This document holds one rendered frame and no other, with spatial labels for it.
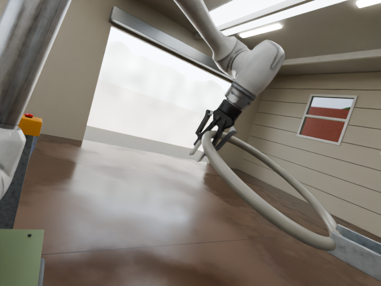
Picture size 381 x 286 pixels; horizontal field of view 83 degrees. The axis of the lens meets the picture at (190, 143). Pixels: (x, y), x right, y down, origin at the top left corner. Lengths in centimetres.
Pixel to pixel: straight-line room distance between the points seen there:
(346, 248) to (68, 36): 631
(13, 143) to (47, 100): 570
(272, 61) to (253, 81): 8
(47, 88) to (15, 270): 580
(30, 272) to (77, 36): 602
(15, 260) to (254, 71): 77
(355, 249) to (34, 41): 84
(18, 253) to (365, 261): 79
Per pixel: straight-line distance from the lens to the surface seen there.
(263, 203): 50
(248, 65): 70
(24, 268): 67
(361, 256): 65
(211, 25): 73
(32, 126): 133
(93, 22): 654
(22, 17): 63
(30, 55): 62
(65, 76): 631
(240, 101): 69
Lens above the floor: 129
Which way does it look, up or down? 5 degrees down
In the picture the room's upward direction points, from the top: 17 degrees clockwise
